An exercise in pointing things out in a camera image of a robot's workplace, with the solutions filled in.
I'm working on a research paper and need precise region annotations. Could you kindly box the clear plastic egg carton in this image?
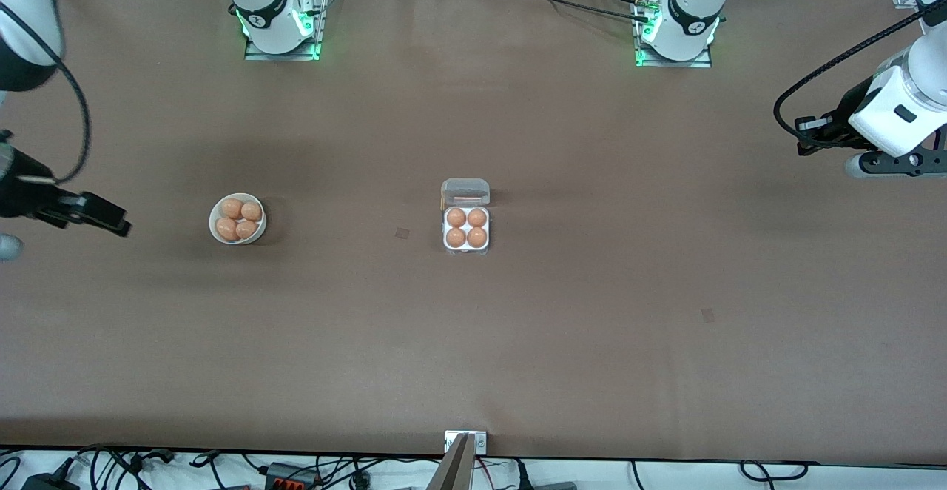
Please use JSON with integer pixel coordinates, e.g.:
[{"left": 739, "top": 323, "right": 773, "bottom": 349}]
[{"left": 441, "top": 178, "right": 491, "bottom": 256}]

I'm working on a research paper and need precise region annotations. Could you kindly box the white round bowl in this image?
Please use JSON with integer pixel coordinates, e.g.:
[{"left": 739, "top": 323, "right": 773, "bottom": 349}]
[{"left": 209, "top": 192, "right": 267, "bottom": 245}]

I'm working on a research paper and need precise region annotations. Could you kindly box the black power adapter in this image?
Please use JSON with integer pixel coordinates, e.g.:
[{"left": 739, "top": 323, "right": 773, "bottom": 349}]
[{"left": 22, "top": 472, "right": 81, "bottom": 490}]

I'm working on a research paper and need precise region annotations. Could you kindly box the black orange connector block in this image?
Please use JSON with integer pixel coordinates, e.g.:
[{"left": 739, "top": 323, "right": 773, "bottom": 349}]
[{"left": 265, "top": 463, "right": 320, "bottom": 490}]

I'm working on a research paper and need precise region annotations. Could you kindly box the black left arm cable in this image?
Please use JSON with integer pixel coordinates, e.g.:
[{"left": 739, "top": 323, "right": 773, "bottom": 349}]
[{"left": 773, "top": 10, "right": 947, "bottom": 147}]

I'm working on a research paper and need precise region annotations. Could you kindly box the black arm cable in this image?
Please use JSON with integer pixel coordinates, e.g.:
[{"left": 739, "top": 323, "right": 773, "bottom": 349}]
[
  {"left": 0, "top": 1, "right": 92, "bottom": 184},
  {"left": 773, "top": 10, "right": 947, "bottom": 147}
]

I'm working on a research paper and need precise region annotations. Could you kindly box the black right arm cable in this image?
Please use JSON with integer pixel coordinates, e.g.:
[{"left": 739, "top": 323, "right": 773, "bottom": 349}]
[{"left": 0, "top": 1, "right": 92, "bottom": 184}]

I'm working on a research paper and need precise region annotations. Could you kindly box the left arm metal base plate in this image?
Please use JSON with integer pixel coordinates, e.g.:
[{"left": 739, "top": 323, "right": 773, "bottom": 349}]
[{"left": 634, "top": 0, "right": 713, "bottom": 69}]

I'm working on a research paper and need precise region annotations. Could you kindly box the tangled black cable bundle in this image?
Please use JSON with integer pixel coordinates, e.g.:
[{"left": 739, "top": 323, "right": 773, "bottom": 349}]
[{"left": 73, "top": 443, "right": 180, "bottom": 477}]

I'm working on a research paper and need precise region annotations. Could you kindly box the long black table cable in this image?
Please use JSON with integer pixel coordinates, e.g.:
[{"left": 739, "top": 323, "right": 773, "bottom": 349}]
[{"left": 479, "top": 0, "right": 652, "bottom": 23}]

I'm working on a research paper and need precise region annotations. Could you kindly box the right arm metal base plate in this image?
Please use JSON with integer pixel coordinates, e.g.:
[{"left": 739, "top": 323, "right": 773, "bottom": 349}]
[{"left": 244, "top": 0, "right": 327, "bottom": 61}]

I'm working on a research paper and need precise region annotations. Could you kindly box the looped black cable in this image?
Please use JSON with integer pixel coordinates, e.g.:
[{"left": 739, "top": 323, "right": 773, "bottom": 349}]
[{"left": 740, "top": 460, "right": 809, "bottom": 483}]

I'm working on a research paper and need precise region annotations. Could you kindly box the grey camera pole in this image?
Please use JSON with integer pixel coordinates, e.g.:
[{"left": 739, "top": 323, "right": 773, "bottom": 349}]
[{"left": 428, "top": 433, "right": 474, "bottom": 490}]

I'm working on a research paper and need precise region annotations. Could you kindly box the small metal camera bracket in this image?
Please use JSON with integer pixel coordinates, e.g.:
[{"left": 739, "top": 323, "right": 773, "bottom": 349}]
[{"left": 444, "top": 431, "right": 488, "bottom": 455}]

